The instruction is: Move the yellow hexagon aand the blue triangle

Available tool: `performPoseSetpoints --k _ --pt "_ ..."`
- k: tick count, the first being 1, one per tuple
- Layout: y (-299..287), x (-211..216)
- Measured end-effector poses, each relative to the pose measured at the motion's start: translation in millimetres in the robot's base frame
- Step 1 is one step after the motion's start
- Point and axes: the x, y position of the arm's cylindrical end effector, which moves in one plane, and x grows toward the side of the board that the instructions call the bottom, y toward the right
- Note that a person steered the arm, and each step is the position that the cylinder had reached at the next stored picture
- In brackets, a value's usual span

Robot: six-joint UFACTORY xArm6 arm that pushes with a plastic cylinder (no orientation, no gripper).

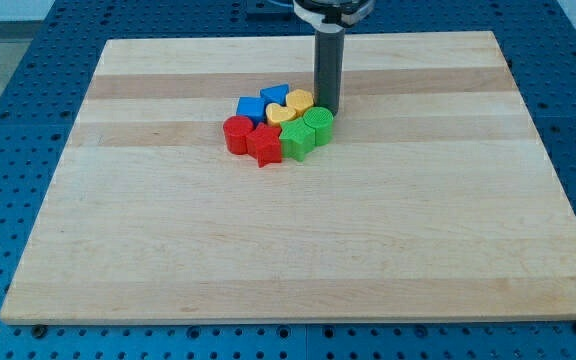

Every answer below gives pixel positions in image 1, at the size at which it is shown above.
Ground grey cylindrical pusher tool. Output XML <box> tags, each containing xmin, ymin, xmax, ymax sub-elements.
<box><xmin>313</xmin><ymin>26</ymin><xmax>345</xmax><ymax>115</ymax></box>

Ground green star block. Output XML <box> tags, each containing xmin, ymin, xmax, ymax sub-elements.
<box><xmin>279</xmin><ymin>118</ymin><xmax>315</xmax><ymax>162</ymax></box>

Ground red star block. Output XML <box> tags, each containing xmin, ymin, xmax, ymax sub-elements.
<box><xmin>246</xmin><ymin>123</ymin><xmax>283</xmax><ymax>168</ymax></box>

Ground blue triangle block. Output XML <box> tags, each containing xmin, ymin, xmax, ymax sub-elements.
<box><xmin>259</xmin><ymin>83</ymin><xmax>290</xmax><ymax>106</ymax></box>

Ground green cylinder block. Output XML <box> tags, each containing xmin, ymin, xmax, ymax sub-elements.
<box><xmin>303</xmin><ymin>107</ymin><xmax>334</xmax><ymax>146</ymax></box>

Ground red cylinder block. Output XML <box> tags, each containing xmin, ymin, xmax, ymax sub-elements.
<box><xmin>222</xmin><ymin>115</ymin><xmax>254</xmax><ymax>155</ymax></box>

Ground yellow hexagon block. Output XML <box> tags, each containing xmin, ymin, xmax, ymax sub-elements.
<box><xmin>285</xmin><ymin>89</ymin><xmax>315</xmax><ymax>117</ymax></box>

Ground wooden board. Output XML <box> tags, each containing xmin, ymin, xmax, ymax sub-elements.
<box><xmin>0</xmin><ymin>31</ymin><xmax>576</xmax><ymax>325</ymax></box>

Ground blue square block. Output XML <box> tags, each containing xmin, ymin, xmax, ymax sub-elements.
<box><xmin>236</xmin><ymin>97</ymin><xmax>266</xmax><ymax>125</ymax></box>

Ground yellow heart block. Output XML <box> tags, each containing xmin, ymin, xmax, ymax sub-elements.
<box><xmin>265</xmin><ymin>103</ymin><xmax>297</xmax><ymax>127</ymax></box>

